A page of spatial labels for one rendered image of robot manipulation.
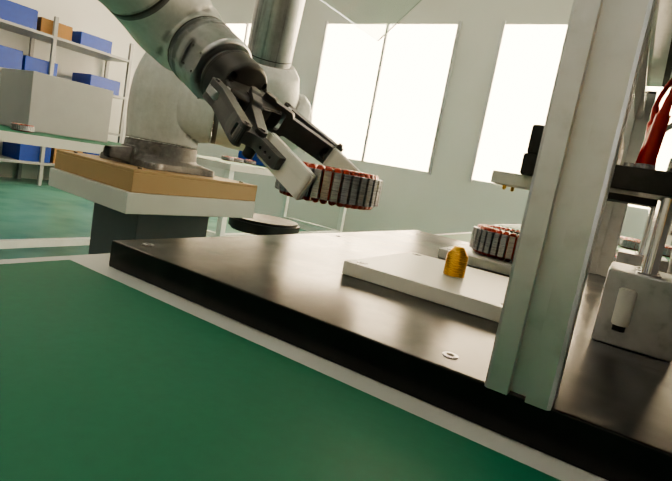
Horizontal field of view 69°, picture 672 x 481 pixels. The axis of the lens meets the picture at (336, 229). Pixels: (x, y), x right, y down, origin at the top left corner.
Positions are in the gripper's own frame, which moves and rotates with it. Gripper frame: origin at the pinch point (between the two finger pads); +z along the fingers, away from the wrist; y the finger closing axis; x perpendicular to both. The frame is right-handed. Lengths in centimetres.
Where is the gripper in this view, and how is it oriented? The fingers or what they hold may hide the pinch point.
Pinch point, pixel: (328, 180)
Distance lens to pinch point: 52.0
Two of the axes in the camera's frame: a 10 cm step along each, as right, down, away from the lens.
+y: -5.3, 0.1, -8.5
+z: 6.3, 6.8, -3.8
